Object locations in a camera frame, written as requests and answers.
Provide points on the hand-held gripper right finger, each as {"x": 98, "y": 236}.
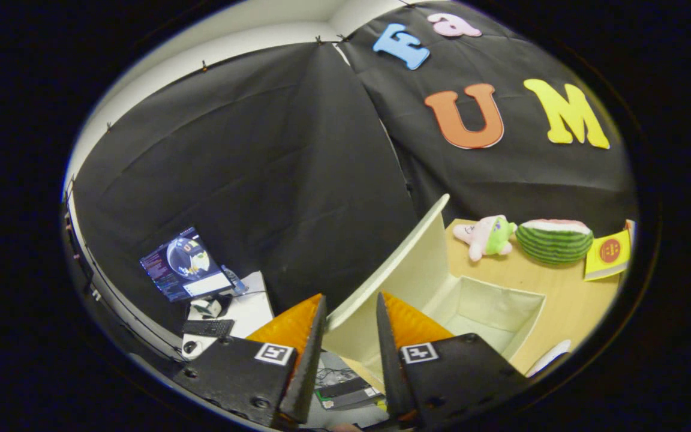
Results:
{"x": 390, "y": 372}

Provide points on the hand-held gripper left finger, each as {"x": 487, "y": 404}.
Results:
{"x": 306, "y": 372}

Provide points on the cream fabric storage box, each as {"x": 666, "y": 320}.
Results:
{"x": 417, "y": 270}

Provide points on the white shoe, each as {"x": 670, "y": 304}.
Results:
{"x": 549, "y": 357}

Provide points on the dark equipment box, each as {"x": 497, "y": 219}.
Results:
{"x": 345, "y": 387}

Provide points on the white side desk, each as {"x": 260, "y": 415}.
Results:
{"x": 255, "y": 306}

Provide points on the black keyboard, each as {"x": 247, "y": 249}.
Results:
{"x": 207, "y": 328}

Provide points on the black computer mouse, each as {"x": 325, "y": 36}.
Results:
{"x": 189, "y": 347}

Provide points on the laptop with lit screen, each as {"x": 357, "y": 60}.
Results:
{"x": 186, "y": 264}

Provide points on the pink green plush toy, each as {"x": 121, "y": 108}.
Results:
{"x": 489, "y": 235}

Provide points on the black backdrop cloth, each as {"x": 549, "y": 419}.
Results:
{"x": 261, "y": 180}

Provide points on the watermelon slice plush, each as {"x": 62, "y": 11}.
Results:
{"x": 552, "y": 243}

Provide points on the yellow book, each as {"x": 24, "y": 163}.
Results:
{"x": 608, "y": 252}

